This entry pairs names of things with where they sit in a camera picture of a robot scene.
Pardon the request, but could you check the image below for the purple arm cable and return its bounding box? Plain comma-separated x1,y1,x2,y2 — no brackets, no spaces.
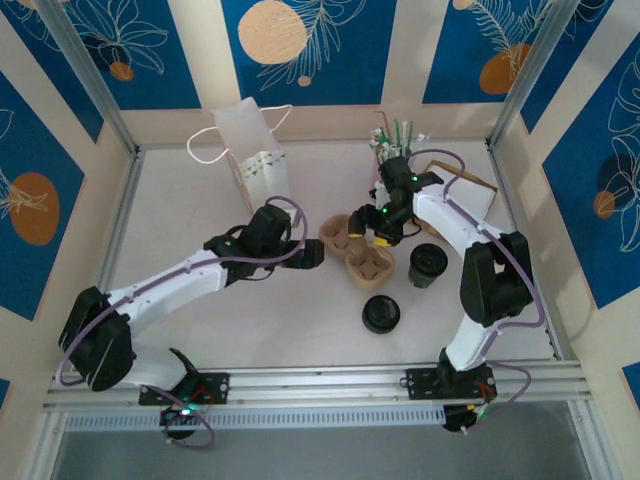
54,195,309,451
407,148,547,434

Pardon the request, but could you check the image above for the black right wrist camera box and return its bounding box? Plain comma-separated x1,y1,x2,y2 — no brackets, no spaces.
378,155,417,190

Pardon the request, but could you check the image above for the aluminium frame post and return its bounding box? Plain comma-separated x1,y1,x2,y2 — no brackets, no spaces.
487,0,589,149
37,0,140,154

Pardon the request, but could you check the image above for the white napkin stack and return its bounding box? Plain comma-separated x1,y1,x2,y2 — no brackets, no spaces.
432,167,495,224

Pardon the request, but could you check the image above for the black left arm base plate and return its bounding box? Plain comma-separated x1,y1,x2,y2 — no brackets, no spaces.
138,371,231,406

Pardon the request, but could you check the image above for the grey slotted cable duct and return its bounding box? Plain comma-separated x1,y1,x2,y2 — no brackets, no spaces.
64,405,446,432

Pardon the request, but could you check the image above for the black controller box with LED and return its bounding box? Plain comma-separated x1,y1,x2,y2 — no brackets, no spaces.
442,403,489,436
159,403,201,442

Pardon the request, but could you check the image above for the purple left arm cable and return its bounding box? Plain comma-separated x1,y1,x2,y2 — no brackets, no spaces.
54,195,309,451

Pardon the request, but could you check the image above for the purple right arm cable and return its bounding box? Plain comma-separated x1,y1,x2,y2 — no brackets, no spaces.
407,148,547,434

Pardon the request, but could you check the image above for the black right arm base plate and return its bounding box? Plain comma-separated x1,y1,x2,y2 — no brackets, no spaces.
405,367,497,401

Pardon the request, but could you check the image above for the coffee cup with black lid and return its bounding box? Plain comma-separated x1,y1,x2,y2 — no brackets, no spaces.
407,242,450,290

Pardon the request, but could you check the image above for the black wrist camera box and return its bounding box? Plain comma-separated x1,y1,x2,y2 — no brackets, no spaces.
378,155,417,190
248,203,294,245

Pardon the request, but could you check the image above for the aluminium frame leg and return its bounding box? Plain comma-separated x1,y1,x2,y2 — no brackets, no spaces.
567,399,624,480

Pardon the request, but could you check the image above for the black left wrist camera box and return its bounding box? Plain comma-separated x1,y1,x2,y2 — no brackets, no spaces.
248,203,294,245

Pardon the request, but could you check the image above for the blue floral wall panel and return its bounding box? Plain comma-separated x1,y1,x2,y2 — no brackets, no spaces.
64,0,202,111
519,0,619,135
0,69,86,322
422,0,556,105
542,47,640,310
0,0,105,145
221,0,398,108

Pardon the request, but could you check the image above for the brown cardboard napkin tray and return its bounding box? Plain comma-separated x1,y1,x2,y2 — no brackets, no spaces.
412,159,500,237

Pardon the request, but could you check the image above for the white paper-wrapped straw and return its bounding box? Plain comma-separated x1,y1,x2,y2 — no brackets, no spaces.
410,130,434,157

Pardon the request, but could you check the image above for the aluminium mounting rail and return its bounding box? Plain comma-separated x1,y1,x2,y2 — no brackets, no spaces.
42,360,589,409

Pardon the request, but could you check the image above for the white cartoon animal paper bag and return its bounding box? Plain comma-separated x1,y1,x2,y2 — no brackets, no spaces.
186,97,294,216

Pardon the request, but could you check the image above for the black plastic cup lid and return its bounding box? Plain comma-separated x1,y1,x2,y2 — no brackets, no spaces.
362,294,403,335

